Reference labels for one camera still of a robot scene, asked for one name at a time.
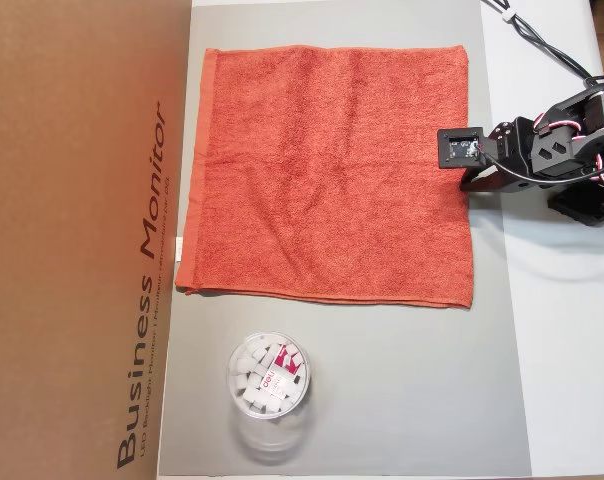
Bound orange terry towel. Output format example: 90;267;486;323
174;43;474;311

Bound clear plastic jar white cubes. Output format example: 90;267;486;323
225;331;316;464

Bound brown cardboard monitor box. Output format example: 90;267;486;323
0;0;193;480

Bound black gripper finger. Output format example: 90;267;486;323
459;172;531;195
461;163;504;181

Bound red white paper insert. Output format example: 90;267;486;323
261;344;306;401

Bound grey table mat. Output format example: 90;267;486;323
157;4;533;477

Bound red white servo wire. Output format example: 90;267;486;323
531;110;586;146

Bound black power cable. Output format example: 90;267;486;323
480;0;604;89
496;0;604;86

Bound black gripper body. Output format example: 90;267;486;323
484;117;536;184

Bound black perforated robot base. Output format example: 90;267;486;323
545;187;604;229

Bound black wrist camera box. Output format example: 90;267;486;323
435;125;486;170

